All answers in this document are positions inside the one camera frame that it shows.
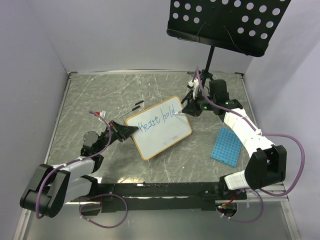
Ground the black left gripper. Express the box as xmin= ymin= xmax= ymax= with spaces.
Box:
xmin=96 ymin=120 xmax=139 ymax=153

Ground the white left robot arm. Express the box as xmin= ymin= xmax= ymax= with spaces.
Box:
xmin=19 ymin=120 xmax=139 ymax=218

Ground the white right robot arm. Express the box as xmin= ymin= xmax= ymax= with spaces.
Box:
xmin=181 ymin=78 xmax=287 ymax=199

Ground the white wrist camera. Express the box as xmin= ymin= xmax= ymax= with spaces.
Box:
xmin=95 ymin=110 xmax=107 ymax=120
xmin=187 ymin=78 xmax=200 ymax=100

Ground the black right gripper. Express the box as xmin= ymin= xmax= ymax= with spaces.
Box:
xmin=182 ymin=90 xmax=216 ymax=117

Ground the wire whiteboard easel stand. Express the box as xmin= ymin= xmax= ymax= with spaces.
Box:
xmin=118 ymin=100 xmax=145 ymax=123

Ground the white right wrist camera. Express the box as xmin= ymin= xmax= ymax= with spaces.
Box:
xmin=187 ymin=78 xmax=200 ymax=100

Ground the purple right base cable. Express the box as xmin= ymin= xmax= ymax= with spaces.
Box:
xmin=216 ymin=189 xmax=265 ymax=223

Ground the yellow framed whiteboard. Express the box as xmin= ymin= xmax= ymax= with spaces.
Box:
xmin=125 ymin=95 xmax=192 ymax=161

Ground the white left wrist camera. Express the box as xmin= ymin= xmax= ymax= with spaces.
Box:
xmin=95 ymin=110 xmax=107 ymax=120

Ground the black music stand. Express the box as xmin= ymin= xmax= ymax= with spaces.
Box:
xmin=166 ymin=0 xmax=292 ymax=101

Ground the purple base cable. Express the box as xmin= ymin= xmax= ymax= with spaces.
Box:
xmin=79 ymin=194 xmax=129 ymax=228
xmin=216 ymin=189 xmax=265 ymax=223

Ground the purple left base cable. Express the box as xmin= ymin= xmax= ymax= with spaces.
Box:
xmin=79 ymin=194 xmax=129 ymax=228

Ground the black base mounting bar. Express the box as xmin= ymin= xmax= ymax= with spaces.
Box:
xmin=73 ymin=182 xmax=247 ymax=213

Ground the blue studded building plate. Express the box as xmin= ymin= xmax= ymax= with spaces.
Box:
xmin=210 ymin=127 xmax=242 ymax=168

